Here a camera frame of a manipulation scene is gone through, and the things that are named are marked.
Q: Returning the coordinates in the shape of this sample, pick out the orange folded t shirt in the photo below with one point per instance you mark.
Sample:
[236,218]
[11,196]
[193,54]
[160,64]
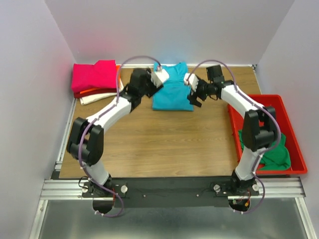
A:
[100,90]

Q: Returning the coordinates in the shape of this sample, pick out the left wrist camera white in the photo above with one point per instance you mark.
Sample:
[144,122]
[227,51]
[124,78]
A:
[159,76]

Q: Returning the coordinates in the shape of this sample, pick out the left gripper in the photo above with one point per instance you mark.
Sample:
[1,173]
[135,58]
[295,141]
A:
[154,88]

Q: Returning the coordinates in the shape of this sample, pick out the pink folded t shirt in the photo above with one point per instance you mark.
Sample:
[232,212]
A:
[101,75]

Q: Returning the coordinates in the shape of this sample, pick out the teal t shirt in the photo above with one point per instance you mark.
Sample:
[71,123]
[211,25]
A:
[173,95]

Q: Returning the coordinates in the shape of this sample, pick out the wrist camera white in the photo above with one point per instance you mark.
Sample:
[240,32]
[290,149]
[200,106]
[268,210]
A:
[159,76]
[191,80]

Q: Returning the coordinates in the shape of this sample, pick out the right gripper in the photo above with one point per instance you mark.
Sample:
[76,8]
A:
[192,98]

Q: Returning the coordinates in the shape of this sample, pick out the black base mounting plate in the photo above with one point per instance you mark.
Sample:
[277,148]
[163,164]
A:
[169,192]

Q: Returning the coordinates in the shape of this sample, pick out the green t shirt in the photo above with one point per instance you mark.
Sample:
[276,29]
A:
[277,159]

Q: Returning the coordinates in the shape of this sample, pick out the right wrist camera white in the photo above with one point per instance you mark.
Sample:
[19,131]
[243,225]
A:
[191,80]

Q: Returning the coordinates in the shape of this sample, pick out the aluminium frame rail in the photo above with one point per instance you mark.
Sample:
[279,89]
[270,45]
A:
[168,144]

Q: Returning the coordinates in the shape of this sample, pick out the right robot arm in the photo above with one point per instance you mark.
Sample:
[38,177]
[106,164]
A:
[260,132]

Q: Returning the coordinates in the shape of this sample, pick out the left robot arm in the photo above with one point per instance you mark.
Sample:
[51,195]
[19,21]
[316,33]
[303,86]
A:
[86,139]

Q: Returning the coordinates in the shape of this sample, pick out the red plastic bin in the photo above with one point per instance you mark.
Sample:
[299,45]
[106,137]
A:
[284,119]

